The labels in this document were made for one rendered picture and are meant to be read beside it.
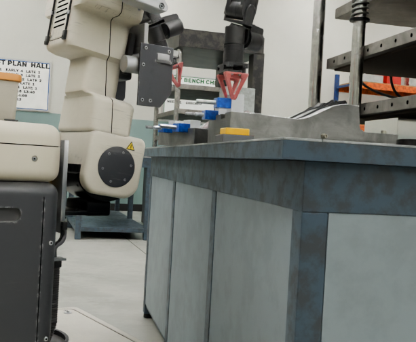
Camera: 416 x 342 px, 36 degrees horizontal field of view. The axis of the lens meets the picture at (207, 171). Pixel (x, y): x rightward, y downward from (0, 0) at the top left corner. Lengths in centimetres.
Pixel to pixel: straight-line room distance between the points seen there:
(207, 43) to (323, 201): 540
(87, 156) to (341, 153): 70
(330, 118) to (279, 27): 809
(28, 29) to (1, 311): 782
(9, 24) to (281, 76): 397
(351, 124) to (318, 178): 71
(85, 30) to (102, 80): 13
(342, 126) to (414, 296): 71
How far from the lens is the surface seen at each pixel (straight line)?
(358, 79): 283
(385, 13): 318
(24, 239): 138
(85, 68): 166
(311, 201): 114
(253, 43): 185
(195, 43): 644
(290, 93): 981
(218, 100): 177
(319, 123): 180
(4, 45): 904
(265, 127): 174
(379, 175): 119
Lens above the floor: 75
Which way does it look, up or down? 1 degrees down
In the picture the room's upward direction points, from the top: 3 degrees clockwise
